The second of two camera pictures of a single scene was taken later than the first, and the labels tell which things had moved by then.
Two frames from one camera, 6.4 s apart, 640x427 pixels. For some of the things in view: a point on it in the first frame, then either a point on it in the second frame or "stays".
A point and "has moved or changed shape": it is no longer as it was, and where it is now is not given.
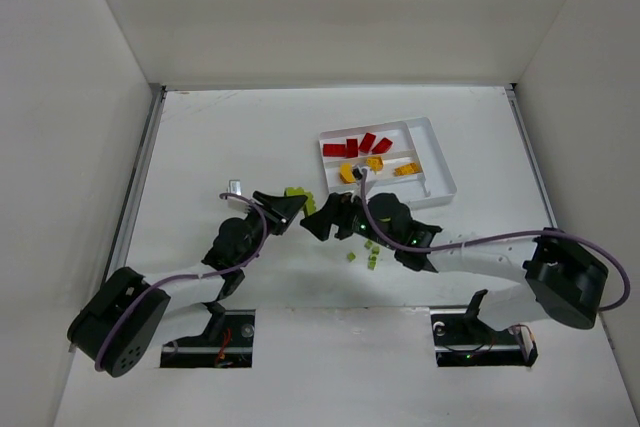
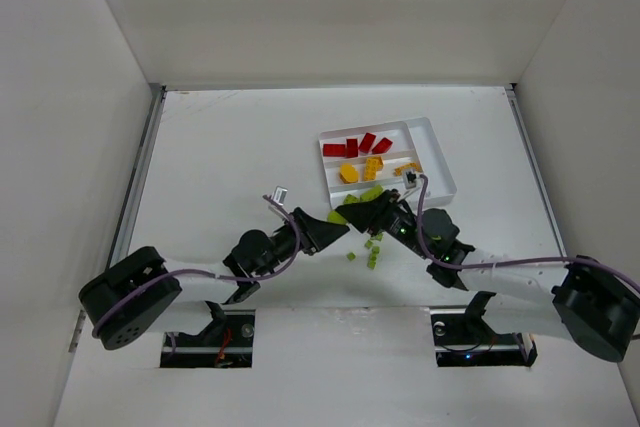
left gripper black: x=273 y=212 -> x=304 y=230
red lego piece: x=348 y=150 stays
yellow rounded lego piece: x=346 y=173 stays
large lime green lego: x=309 y=205 has moved or changed shape
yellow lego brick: x=406 y=169 stays
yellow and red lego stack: x=375 y=163 stays
